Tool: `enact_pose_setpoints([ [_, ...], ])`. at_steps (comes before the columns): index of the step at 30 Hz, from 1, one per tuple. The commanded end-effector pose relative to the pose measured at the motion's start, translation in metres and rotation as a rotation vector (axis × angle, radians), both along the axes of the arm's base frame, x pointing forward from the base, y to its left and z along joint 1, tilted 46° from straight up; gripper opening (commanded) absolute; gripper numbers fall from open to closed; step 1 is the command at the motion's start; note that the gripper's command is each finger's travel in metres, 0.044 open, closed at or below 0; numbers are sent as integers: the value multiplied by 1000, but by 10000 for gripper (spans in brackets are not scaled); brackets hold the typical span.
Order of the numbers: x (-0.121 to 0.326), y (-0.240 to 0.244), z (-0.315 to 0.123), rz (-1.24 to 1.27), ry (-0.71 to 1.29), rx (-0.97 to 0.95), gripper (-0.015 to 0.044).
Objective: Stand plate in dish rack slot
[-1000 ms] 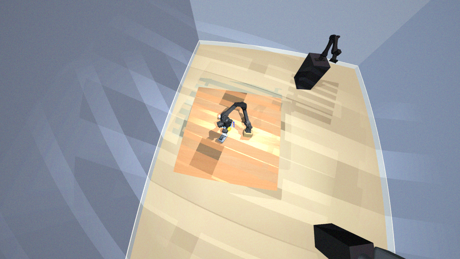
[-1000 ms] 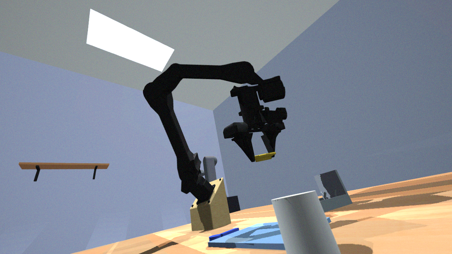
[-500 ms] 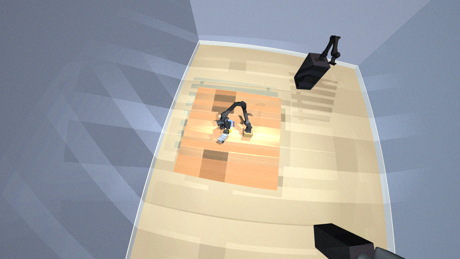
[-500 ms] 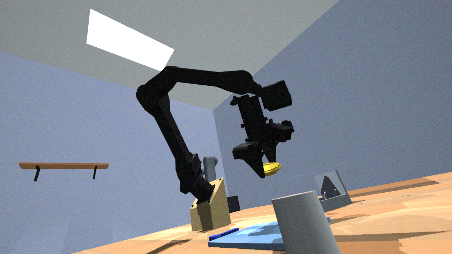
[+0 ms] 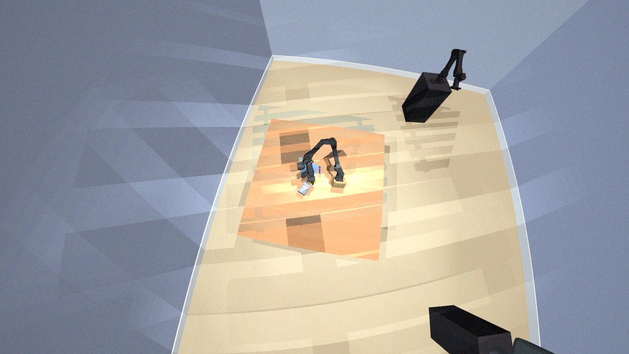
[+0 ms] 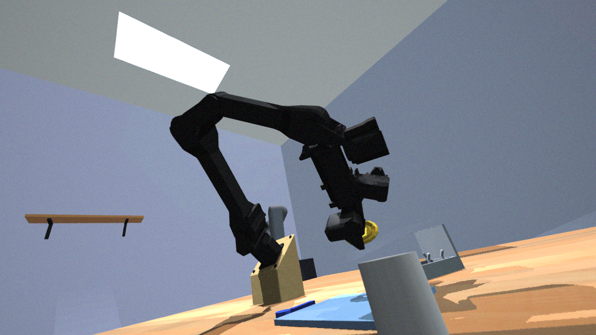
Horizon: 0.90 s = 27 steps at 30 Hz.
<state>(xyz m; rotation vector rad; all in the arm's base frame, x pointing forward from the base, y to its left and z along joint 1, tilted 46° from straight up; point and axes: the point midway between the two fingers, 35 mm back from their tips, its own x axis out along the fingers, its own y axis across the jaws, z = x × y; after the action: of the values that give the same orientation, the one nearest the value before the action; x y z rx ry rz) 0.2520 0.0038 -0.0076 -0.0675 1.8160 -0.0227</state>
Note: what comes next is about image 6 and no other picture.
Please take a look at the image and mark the light blue flat mat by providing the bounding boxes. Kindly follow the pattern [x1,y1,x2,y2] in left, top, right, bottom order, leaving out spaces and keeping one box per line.
[274,293,376,330]

